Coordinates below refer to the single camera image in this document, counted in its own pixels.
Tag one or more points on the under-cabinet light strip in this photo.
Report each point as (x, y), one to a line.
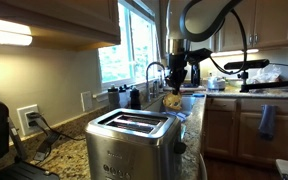
(4, 33)
(234, 52)

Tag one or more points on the stainless steel toaster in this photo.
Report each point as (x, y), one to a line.
(134, 156)

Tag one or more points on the brown bread slice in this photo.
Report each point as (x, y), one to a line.
(172, 101)

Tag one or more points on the white wall outlet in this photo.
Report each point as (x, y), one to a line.
(21, 124)

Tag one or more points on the black water bottle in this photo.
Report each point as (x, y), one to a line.
(114, 100)

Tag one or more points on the white bottle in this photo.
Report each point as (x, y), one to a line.
(124, 98)

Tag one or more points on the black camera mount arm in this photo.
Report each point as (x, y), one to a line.
(267, 85)

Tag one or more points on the wooden base cabinets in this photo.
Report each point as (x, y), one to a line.
(224, 133)

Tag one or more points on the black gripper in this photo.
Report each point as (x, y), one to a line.
(178, 65)

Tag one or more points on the black countertop appliance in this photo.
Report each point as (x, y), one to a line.
(195, 76)

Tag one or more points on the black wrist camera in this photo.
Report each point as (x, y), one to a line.
(199, 55)

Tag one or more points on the grey hanging towel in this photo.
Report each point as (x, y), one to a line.
(267, 123)

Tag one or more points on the wooden upper cabinet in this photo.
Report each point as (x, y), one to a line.
(67, 16)

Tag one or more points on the blue-rimmed plastic lid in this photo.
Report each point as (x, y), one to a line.
(180, 116)

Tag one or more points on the clear plastic bag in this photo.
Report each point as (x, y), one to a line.
(264, 75)

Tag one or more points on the small black bottle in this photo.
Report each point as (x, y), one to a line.
(135, 100)

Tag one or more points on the kitchen window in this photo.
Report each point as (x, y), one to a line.
(117, 60)

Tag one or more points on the stainless steel sink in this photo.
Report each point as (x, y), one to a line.
(189, 103)

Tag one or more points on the white wall switch plate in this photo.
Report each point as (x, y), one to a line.
(86, 101)

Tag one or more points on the black stereo camera bar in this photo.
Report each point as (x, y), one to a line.
(247, 64)

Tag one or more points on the chrome kitchen faucet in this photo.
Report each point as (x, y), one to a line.
(147, 83)

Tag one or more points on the black power adapter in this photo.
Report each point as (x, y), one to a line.
(45, 146)

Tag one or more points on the wooden wall cabinet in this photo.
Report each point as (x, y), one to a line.
(274, 23)

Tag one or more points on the silver cooking pot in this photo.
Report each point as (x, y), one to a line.
(215, 83)

